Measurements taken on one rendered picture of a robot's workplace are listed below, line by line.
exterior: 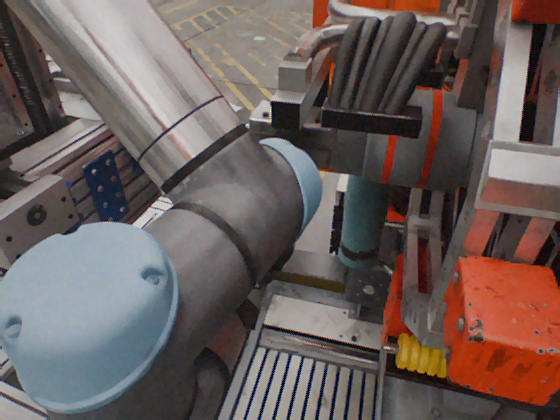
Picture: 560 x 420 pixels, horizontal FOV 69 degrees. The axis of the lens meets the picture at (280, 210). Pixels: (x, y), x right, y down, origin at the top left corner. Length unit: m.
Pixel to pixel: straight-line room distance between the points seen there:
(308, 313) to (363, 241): 0.53
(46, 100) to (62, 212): 0.35
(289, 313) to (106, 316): 1.17
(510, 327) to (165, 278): 0.25
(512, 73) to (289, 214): 0.21
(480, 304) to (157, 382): 0.24
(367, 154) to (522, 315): 0.30
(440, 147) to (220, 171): 0.37
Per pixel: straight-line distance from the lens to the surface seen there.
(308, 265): 1.40
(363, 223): 0.82
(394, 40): 0.40
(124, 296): 0.18
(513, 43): 0.39
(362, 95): 0.39
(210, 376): 0.31
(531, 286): 0.39
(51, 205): 0.74
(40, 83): 1.03
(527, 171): 0.36
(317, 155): 0.43
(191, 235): 0.23
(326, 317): 1.33
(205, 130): 0.26
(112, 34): 0.28
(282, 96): 0.40
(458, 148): 0.57
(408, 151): 0.56
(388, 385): 1.16
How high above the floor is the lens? 1.13
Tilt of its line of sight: 38 degrees down
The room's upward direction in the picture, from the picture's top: straight up
